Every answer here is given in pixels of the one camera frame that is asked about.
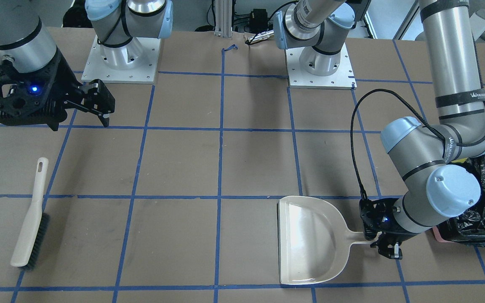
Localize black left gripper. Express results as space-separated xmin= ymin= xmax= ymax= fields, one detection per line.
xmin=371 ymin=232 xmax=413 ymax=260

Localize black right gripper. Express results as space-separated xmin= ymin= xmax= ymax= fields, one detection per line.
xmin=0 ymin=49 xmax=115 ymax=132

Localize beige plastic dustpan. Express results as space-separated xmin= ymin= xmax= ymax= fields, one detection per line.
xmin=277 ymin=196 xmax=371 ymax=285

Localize yellow sponge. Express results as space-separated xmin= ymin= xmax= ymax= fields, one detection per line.
xmin=452 ymin=158 xmax=468 ymax=163

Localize beige hand brush black bristles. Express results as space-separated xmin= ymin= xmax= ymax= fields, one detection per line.
xmin=10 ymin=157 xmax=50 ymax=270

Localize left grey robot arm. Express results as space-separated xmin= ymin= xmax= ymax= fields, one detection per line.
xmin=354 ymin=0 xmax=485 ymax=260

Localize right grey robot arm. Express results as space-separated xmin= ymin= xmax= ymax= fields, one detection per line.
xmin=0 ymin=0 xmax=173 ymax=131

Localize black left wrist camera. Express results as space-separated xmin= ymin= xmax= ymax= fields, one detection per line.
xmin=359 ymin=198 xmax=405 ymax=240

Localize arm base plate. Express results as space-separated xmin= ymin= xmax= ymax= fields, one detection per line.
xmin=285 ymin=44 xmax=357 ymax=90
xmin=81 ymin=37 xmax=163 ymax=84

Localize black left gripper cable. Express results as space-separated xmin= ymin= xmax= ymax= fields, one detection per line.
xmin=350 ymin=88 xmax=447 ymax=200

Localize aluminium frame post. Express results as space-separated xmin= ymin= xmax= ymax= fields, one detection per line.
xmin=213 ymin=0 xmax=234 ymax=40

